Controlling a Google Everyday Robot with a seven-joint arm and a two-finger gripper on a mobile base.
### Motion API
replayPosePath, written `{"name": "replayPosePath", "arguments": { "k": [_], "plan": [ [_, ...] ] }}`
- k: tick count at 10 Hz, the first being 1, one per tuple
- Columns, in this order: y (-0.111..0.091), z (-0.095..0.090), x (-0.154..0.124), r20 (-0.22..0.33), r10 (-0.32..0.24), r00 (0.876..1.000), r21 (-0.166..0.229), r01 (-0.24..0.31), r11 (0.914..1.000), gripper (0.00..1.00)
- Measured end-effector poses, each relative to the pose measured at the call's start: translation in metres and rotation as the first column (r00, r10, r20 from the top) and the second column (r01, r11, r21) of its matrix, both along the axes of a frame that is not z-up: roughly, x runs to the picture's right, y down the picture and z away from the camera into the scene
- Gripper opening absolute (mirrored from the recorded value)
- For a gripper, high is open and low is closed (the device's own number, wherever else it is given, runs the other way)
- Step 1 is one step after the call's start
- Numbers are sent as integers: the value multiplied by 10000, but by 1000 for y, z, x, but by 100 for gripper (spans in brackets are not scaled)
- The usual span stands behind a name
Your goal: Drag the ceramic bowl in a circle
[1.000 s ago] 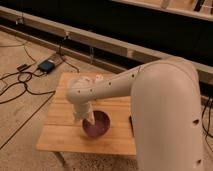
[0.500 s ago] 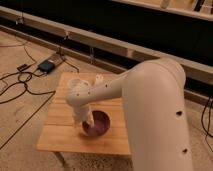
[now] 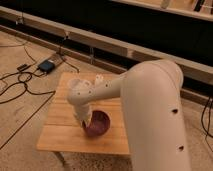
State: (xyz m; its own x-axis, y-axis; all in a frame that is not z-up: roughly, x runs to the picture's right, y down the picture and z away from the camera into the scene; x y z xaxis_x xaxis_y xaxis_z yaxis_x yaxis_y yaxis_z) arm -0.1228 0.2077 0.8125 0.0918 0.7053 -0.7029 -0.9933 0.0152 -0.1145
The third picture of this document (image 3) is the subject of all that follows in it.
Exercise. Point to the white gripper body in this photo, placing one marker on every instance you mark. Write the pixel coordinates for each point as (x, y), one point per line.
(82, 112)

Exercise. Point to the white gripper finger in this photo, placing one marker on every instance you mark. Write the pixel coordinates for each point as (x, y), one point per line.
(85, 122)

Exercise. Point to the dark purple ceramic bowl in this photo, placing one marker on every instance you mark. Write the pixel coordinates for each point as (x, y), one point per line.
(99, 124)

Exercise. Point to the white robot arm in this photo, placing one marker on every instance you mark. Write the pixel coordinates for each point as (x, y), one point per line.
(152, 112)

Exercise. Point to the wooden table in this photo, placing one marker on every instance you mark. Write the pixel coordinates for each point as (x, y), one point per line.
(62, 132)

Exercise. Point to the black power adapter box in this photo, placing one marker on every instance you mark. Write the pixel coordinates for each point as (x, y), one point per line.
(46, 66)

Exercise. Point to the small black device on floor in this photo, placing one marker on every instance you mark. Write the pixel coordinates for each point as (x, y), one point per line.
(23, 67)

